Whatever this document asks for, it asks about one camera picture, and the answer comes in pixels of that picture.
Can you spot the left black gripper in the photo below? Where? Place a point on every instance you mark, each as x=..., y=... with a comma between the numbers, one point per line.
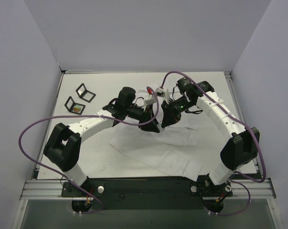
x=148, y=117

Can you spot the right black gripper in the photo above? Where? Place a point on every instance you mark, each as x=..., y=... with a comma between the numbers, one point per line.
x=169, y=112

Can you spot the white garment shirt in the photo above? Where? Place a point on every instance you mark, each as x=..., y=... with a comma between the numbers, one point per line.
x=164, y=151

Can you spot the colourful painted round brooch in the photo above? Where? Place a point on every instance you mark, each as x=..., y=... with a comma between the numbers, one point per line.
x=76, y=109

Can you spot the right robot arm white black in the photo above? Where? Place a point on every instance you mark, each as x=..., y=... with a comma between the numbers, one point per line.
x=241, y=141

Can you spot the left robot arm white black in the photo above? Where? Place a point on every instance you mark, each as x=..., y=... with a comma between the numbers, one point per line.
x=64, y=144

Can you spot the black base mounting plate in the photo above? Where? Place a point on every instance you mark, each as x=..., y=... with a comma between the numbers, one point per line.
x=147, y=193

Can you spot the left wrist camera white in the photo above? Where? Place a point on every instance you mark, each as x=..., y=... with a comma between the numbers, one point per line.
x=150, y=100

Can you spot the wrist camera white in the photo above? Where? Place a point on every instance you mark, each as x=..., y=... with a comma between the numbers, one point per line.
x=164, y=93
x=150, y=100

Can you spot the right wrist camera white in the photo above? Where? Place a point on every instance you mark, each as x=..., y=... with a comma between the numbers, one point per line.
x=164, y=93

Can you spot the black frame stand upper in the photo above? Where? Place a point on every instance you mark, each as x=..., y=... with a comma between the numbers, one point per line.
x=84, y=94

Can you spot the black frame stand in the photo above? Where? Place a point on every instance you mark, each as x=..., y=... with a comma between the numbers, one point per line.
x=70, y=104
x=84, y=94

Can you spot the black frame stand lower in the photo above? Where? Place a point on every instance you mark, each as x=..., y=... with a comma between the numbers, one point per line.
x=70, y=104

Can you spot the aluminium front rail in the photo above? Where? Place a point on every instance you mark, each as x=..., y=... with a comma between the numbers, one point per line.
x=41, y=190

